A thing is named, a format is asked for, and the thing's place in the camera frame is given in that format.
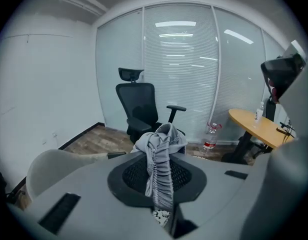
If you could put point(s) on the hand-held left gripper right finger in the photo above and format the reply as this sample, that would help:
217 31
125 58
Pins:
214 196

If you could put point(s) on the large red label water bottle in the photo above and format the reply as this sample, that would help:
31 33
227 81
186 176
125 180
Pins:
210 144

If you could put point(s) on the round wooden table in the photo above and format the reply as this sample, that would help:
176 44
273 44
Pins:
254 129

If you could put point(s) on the glass partition with blinds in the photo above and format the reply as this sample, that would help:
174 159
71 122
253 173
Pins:
184 71

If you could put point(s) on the grey clothes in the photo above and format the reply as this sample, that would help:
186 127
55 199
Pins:
160 146

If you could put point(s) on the small clear water bottle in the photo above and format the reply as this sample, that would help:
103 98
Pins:
258 114

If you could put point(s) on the white shell chair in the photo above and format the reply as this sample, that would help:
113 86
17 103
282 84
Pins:
56 164

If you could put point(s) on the person's grey top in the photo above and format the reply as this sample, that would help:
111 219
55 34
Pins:
289 184

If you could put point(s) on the black mesh office chair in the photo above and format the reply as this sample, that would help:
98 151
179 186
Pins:
136 96

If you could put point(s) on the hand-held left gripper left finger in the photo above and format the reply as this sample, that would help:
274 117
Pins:
94 204

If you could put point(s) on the black head-worn camera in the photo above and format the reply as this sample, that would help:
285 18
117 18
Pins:
281 76

